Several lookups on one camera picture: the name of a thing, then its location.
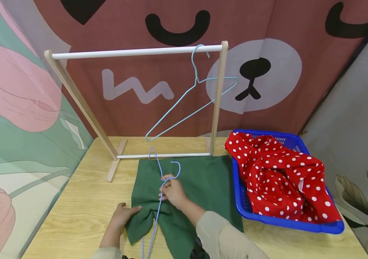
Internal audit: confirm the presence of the person's right hand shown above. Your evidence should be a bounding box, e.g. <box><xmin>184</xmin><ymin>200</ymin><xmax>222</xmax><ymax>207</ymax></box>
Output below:
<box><xmin>158</xmin><ymin>174</ymin><xmax>191</xmax><ymax>211</ymax></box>

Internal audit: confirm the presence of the person's left hand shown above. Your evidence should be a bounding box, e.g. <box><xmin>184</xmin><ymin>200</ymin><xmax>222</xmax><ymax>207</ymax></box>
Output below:
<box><xmin>112</xmin><ymin>203</ymin><xmax>142</xmax><ymax>231</ymax></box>

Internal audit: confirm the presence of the periwinkle blue wire hanger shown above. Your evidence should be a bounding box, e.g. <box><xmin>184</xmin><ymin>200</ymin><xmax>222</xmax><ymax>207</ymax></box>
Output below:
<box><xmin>141</xmin><ymin>146</ymin><xmax>181</xmax><ymax>259</ymax></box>

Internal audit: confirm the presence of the green cloth garment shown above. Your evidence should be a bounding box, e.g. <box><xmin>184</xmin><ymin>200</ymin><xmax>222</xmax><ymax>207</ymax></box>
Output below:
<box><xmin>125</xmin><ymin>155</ymin><xmax>245</xmax><ymax>259</ymax></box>

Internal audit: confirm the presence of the person's left forearm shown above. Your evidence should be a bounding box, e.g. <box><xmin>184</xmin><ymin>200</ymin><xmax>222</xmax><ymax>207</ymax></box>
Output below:
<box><xmin>91</xmin><ymin>222</ymin><xmax>125</xmax><ymax>259</ymax></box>

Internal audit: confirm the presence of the person's right forearm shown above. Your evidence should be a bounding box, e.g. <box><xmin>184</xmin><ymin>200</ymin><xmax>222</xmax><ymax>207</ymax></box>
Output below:
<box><xmin>181</xmin><ymin>200</ymin><xmax>270</xmax><ymax>259</ymax></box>

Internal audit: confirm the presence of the red polka dot garment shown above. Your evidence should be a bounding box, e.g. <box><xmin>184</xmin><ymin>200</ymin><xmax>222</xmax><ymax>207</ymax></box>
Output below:
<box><xmin>224</xmin><ymin>131</ymin><xmax>342</xmax><ymax>224</ymax></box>

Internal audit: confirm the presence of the blue plastic basket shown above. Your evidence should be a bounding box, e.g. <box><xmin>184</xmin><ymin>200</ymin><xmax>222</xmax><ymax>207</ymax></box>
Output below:
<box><xmin>231</xmin><ymin>129</ymin><xmax>345</xmax><ymax>235</ymax></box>

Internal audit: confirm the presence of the wooden clothes rack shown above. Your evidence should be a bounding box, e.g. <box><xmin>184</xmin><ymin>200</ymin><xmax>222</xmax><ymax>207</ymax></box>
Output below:
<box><xmin>44</xmin><ymin>41</ymin><xmax>229</xmax><ymax>183</ymax></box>

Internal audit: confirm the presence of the light blue wire hanger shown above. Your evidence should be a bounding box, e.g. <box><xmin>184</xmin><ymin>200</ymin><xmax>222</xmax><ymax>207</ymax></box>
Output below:
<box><xmin>145</xmin><ymin>44</ymin><xmax>238</xmax><ymax>142</ymax></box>

